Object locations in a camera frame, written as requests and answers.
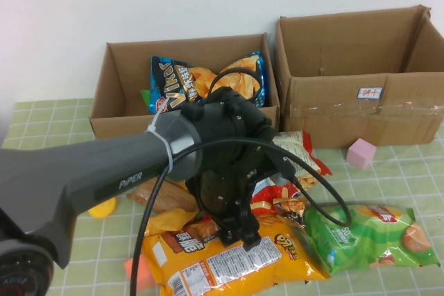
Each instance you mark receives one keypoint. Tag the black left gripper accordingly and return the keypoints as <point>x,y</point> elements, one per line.
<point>222,195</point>

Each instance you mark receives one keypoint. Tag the small black orange snack packet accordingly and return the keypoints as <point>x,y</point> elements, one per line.
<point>208,232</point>
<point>291,211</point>

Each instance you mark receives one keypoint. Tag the green cucumber potato chip bag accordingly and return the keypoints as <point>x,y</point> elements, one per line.
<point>367,240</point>

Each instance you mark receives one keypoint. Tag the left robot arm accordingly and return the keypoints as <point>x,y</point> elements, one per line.
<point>86,167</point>

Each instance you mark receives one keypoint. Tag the large orange snack bag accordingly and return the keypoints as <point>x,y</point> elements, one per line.
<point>236,268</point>

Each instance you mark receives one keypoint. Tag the small yellow snack packet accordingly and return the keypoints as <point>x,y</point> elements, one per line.
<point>166,221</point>

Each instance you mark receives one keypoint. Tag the green snack bag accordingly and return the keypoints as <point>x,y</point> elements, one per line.
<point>145,96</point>

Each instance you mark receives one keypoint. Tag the brown cracker packet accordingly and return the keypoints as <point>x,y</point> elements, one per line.
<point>166,197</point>

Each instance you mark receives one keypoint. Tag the red white shrimp chips bag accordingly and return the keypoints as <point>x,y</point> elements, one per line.
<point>305,161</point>

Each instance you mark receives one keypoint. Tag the orange foam block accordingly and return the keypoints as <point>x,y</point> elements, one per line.
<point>138,280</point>

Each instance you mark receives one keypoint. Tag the yellow duck toy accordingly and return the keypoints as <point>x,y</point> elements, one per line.
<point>102,211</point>

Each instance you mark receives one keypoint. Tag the pink foam cube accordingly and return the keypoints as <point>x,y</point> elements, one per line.
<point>361,154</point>

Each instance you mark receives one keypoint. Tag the taped cardboard box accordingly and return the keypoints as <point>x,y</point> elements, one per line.
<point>329,115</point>

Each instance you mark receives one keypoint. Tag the green checkered tablecloth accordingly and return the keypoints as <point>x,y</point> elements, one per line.
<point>381,178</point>

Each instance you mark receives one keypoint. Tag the blue black Vikas chip bag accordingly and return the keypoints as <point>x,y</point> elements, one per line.
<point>173,81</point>

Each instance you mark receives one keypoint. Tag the cardboard box with printed text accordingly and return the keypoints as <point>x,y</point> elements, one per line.
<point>118,102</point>

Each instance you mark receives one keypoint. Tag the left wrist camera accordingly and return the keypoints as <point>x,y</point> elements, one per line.
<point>282,169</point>

